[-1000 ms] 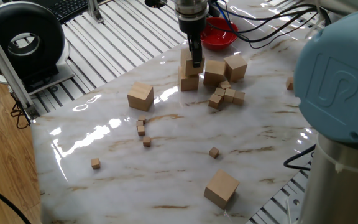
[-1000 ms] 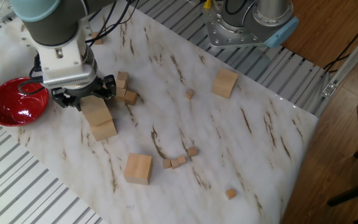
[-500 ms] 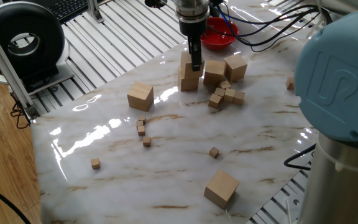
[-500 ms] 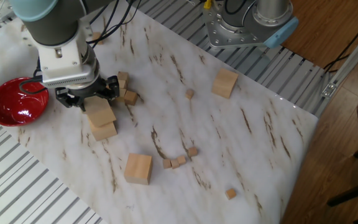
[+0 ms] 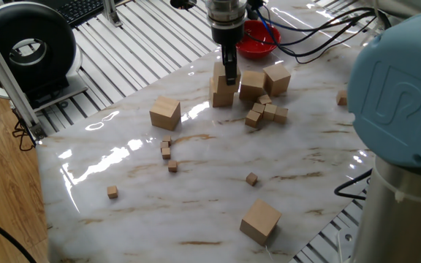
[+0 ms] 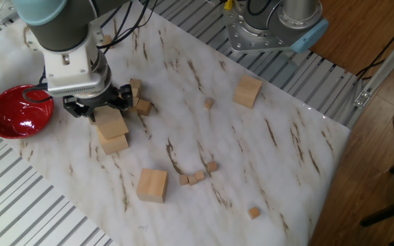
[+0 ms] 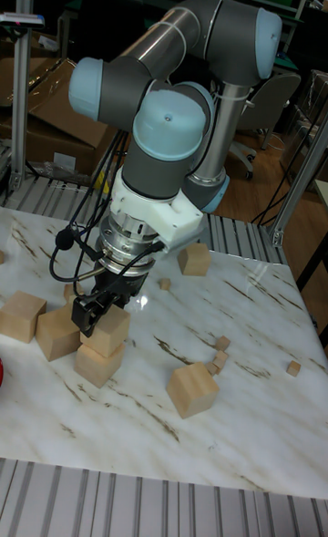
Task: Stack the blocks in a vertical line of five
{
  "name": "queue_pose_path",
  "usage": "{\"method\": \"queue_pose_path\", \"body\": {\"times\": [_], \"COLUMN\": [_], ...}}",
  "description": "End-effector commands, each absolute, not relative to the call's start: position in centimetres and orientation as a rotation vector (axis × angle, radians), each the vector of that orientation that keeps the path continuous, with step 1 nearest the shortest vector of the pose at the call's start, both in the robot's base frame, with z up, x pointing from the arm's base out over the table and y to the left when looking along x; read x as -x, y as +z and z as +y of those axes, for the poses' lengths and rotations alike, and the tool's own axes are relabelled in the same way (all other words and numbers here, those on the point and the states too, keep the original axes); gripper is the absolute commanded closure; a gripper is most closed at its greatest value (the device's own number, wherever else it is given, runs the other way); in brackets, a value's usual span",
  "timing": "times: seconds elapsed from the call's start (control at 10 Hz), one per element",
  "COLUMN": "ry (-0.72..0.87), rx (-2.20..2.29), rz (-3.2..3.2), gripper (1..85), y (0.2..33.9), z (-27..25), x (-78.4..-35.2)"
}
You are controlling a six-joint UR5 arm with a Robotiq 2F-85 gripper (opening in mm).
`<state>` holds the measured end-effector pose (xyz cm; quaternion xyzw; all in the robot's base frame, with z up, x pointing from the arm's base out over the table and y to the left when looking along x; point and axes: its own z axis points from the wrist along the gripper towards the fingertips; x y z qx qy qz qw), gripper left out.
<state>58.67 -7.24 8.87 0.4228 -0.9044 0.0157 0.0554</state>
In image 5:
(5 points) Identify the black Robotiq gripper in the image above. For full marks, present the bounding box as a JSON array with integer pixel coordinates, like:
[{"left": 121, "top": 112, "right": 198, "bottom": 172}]
[{"left": 210, "top": 22, "right": 246, "bottom": 86}]

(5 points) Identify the thick black gripper cable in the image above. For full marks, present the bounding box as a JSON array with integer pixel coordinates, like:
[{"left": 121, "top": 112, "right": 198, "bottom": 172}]
[{"left": 245, "top": 1, "right": 392, "bottom": 65}]

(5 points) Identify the marble pattern board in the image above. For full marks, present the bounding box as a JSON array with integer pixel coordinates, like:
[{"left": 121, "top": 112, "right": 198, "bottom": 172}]
[{"left": 36, "top": 0, "right": 379, "bottom": 263}]

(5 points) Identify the red bowl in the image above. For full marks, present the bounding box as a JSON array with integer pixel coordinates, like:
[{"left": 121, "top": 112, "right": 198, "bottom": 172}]
[{"left": 235, "top": 20, "right": 282, "bottom": 61}]

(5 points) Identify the tangled black cable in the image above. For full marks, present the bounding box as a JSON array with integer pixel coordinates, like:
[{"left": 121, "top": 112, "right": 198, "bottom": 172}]
[{"left": 11, "top": 109, "right": 36, "bottom": 153}]

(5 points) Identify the black floor cable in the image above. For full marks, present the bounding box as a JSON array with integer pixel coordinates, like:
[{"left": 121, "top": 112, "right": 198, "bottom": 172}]
[{"left": 0, "top": 206, "right": 38, "bottom": 263}]

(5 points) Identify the black round object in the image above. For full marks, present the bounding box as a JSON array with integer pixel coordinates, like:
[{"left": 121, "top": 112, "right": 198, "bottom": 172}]
[{"left": 169, "top": 0, "right": 198, "bottom": 10}]

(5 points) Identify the black base cable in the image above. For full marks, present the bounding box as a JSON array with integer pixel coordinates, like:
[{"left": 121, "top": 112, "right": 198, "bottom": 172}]
[{"left": 333, "top": 167, "right": 374, "bottom": 201}]

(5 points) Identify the aluminium frame profile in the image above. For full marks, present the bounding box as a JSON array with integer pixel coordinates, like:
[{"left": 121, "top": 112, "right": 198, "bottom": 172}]
[
  {"left": 102, "top": 0, "right": 124, "bottom": 28},
  {"left": 0, "top": 12, "right": 48, "bottom": 142}
]

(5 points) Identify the large wooden cube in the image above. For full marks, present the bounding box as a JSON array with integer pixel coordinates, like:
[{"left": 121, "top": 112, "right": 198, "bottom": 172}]
[
  {"left": 209, "top": 77, "right": 235, "bottom": 108},
  {"left": 239, "top": 198, "right": 283, "bottom": 246},
  {"left": 149, "top": 95, "right": 182, "bottom": 132},
  {"left": 212, "top": 61, "right": 242, "bottom": 95},
  {"left": 238, "top": 69, "right": 267, "bottom": 102},
  {"left": 262, "top": 62, "right": 292, "bottom": 97}
]

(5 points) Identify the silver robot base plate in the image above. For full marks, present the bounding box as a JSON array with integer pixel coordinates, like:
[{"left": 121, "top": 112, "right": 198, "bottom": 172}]
[{"left": 336, "top": 224, "right": 357, "bottom": 263}]

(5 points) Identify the black keyboard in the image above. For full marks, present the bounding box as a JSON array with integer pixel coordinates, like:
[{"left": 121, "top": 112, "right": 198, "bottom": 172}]
[{"left": 31, "top": 0, "right": 126, "bottom": 28}]

